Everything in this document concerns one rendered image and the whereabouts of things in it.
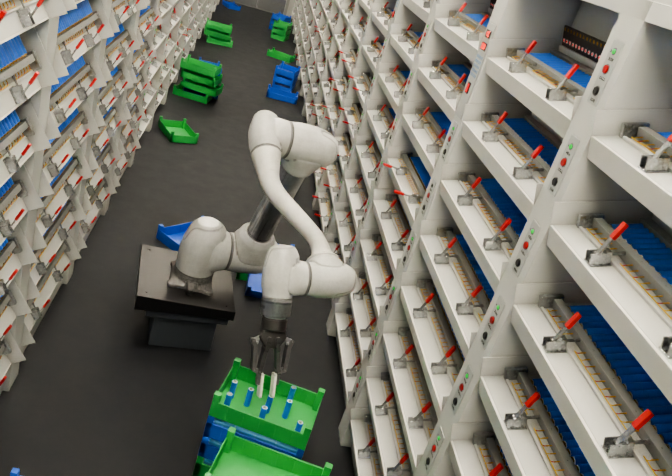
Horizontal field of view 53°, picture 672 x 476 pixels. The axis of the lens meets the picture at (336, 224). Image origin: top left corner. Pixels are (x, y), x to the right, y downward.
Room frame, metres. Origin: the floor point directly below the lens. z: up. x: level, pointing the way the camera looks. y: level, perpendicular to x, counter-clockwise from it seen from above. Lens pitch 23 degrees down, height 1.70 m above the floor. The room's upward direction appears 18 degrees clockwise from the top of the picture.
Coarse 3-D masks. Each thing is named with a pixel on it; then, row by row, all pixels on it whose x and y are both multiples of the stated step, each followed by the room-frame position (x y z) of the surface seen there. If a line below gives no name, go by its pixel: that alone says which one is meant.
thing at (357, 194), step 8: (352, 176) 3.35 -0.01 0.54; (360, 176) 3.33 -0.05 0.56; (352, 184) 3.27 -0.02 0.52; (360, 184) 3.25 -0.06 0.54; (352, 192) 3.16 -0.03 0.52; (360, 192) 3.17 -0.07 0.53; (352, 200) 3.07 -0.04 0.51; (360, 200) 3.07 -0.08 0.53; (352, 208) 2.98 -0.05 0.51; (360, 208) 2.91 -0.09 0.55; (352, 216) 2.96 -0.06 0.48; (360, 216) 2.89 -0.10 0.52
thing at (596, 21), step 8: (584, 8) 1.98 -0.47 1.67; (592, 8) 1.94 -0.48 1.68; (600, 8) 1.90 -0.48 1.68; (576, 16) 2.01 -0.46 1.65; (584, 16) 1.97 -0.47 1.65; (592, 16) 1.92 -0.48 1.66; (600, 16) 1.88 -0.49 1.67; (608, 16) 1.84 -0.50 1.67; (616, 16) 1.80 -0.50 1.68; (576, 24) 1.99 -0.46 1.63; (584, 24) 1.95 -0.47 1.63; (592, 24) 1.90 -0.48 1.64; (600, 24) 1.86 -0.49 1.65; (608, 24) 1.82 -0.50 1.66; (584, 32) 1.93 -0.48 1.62; (592, 32) 1.89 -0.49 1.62; (600, 32) 1.85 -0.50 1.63; (608, 32) 1.81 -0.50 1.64
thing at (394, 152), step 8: (392, 152) 2.66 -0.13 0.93; (400, 152) 2.66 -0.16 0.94; (408, 152) 2.66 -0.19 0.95; (416, 152) 2.68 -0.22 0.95; (392, 160) 2.63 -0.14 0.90; (400, 160) 2.64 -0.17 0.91; (392, 168) 2.54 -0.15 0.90; (392, 176) 2.52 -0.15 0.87; (400, 176) 2.46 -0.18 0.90; (400, 184) 2.38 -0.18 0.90; (408, 184) 2.39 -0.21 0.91; (408, 192) 2.31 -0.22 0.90; (400, 200) 2.33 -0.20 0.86; (408, 208) 2.18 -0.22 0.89; (416, 208) 2.06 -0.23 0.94; (408, 216) 2.17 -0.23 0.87; (416, 216) 2.07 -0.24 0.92
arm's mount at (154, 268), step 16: (144, 256) 2.39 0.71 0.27; (160, 256) 2.43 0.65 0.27; (176, 256) 2.48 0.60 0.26; (144, 272) 2.28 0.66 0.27; (160, 272) 2.32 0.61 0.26; (224, 272) 2.49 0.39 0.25; (144, 288) 2.17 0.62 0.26; (160, 288) 2.21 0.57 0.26; (176, 288) 2.25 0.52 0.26; (224, 288) 2.37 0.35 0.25; (144, 304) 2.12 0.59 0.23; (160, 304) 2.14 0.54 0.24; (176, 304) 2.16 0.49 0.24; (192, 304) 2.19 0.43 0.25; (208, 304) 2.22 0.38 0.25; (224, 304) 2.26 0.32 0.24
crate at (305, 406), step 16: (240, 368) 1.75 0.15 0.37; (224, 384) 1.66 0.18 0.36; (240, 384) 1.73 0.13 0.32; (288, 384) 1.74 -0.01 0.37; (224, 400) 1.63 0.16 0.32; (240, 400) 1.66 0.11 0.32; (256, 400) 1.68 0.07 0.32; (304, 400) 1.73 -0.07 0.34; (320, 400) 1.71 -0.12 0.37; (224, 416) 1.55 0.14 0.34; (240, 416) 1.55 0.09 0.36; (256, 416) 1.55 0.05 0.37; (272, 416) 1.63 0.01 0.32; (288, 416) 1.65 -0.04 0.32; (304, 416) 1.67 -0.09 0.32; (256, 432) 1.55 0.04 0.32; (272, 432) 1.54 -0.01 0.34; (288, 432) 1.54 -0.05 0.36; (304, 432) 1.54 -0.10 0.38; (304, 448) 1.54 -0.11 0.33
